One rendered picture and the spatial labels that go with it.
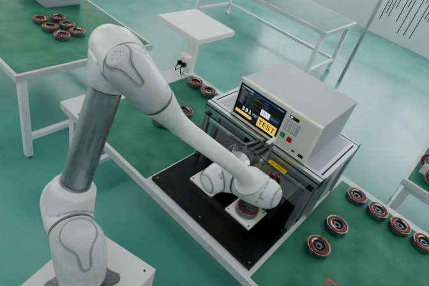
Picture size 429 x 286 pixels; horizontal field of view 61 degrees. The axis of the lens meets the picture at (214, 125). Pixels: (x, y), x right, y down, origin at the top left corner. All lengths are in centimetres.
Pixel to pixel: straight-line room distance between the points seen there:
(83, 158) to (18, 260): 139
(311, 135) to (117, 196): 163
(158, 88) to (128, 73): 9
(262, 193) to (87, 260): 57
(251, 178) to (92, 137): 50
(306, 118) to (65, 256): 102
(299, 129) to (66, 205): 96
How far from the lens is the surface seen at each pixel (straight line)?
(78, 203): 129
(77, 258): 119
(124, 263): 145
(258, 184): 119
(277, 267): 173
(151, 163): 194
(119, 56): 89
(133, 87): 90
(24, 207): 274
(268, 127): 168
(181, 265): 249
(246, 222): 177
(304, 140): 161
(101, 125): 114
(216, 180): 127
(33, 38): 297
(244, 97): 171
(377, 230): 216
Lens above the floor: 211
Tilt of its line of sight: 36 degrees down
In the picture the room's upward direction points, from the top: 17 degrees clockwise
